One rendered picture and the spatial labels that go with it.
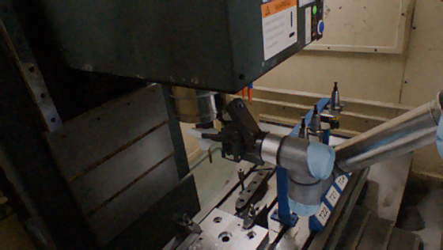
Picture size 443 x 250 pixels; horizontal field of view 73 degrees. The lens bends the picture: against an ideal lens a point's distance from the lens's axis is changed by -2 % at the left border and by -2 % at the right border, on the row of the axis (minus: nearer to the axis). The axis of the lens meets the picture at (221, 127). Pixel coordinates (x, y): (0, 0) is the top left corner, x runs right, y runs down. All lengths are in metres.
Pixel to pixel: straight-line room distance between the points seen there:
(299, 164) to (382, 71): 1.05
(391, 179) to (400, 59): 0.57
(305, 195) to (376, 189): 0.98
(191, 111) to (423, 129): 0.48
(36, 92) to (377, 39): 1.39
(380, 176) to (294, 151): 1.08
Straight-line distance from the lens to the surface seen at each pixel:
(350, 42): 1.64
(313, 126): 1.14
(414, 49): 1.60
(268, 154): 0.70
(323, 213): 1.24
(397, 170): 1.74
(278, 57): 0.69
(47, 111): 1.04
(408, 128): 0.69
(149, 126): 1.26
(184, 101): 0.72
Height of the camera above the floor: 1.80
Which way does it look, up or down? 28 degrees down
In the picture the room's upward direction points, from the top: 8 degrees counter-clockwise
